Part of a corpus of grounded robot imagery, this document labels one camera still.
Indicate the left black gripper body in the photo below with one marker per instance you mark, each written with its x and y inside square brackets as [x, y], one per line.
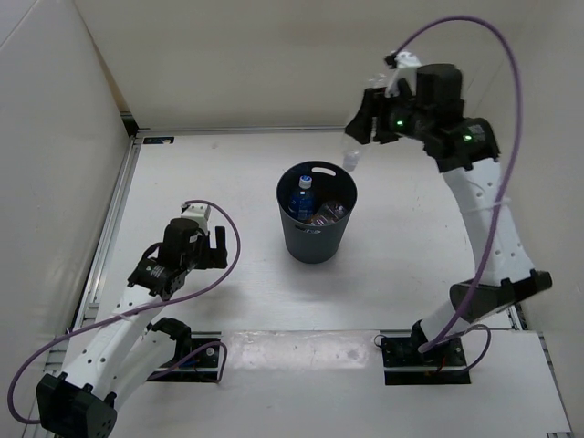
[199, 253]

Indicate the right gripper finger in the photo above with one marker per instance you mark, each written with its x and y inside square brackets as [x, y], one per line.
[398, 89]
[360, 127]

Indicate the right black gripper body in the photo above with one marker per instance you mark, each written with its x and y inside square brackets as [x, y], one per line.
[396, 117]

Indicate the clear unlabelled plastic bottle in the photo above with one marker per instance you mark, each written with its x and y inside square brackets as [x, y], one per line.
[352, 149]

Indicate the white label clear bottle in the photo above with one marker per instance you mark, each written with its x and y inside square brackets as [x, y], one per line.
[333, 210]

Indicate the blue label plastic bottle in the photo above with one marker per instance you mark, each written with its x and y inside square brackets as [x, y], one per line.
[301, 201]

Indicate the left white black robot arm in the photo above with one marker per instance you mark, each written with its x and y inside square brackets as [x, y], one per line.
[85, 398]

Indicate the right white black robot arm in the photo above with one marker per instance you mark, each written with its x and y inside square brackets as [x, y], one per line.
[467, 156]

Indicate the dark grey plastic bin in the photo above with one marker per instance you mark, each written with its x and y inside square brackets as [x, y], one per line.
[308, 243]

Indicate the left blue corner label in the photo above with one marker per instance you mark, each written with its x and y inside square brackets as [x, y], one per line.
[158, 140]

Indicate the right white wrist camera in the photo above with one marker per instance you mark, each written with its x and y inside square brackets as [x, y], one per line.
[404, 66]

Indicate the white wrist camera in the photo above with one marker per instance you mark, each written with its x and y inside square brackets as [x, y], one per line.
[198, 212]
[404, 66]

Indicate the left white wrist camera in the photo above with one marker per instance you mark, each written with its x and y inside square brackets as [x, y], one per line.
[198, 212]

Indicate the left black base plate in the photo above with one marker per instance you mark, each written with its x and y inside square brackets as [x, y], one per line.
[204, 367]

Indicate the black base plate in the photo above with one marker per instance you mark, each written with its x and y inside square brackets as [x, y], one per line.
[204, 367]
[405, 366]

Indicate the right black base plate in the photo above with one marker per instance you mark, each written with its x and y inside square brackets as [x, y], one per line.
[405, 366]

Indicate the right aluminium frame rail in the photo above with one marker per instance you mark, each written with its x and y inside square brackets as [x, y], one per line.
[520, 319]

